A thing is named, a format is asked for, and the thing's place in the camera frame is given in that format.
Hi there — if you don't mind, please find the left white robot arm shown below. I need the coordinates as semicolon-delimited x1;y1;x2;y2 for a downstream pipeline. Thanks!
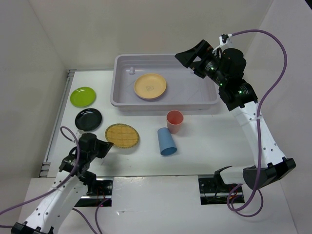
11;133;113;234

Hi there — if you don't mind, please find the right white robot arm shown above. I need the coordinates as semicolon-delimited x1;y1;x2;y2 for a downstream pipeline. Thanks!
175;40;296;192

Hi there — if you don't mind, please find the purple plastic plate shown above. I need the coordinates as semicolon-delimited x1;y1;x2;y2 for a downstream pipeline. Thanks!
136;94;164;101

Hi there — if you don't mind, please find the black glossy plate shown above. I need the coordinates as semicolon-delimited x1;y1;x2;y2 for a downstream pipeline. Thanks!
75;108;102;132

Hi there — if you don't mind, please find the woven bamboo plate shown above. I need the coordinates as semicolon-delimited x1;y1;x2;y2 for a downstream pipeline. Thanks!
105;123;140;149

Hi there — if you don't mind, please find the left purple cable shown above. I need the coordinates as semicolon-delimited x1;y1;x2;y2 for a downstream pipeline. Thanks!
0;126;110;234

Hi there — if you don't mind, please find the salmon pink plastic cup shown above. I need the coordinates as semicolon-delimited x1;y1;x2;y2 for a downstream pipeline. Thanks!
166;110;184;134

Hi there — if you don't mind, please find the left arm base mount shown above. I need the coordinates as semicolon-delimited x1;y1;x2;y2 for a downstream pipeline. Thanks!
75;177;114;208

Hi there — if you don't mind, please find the blue plastic cup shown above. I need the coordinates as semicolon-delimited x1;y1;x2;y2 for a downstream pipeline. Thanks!
157;127;177;156

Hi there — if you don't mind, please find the lime green plate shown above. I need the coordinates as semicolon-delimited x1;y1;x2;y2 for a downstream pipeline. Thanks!
70;87;96;108

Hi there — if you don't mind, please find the lavender plastic bin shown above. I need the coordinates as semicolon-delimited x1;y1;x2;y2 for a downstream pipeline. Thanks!
110;54;219;111

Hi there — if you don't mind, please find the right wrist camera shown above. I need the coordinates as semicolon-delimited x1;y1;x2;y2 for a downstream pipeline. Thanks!
213;34;233;54

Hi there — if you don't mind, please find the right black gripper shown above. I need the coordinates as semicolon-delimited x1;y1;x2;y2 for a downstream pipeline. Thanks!
175;39;227;86

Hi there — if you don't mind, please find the cream yellow plastic plate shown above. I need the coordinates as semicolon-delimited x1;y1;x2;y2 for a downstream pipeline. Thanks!
134;73;167;98

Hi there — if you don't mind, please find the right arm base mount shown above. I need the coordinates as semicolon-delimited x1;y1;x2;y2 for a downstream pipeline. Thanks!
198;175;236;205

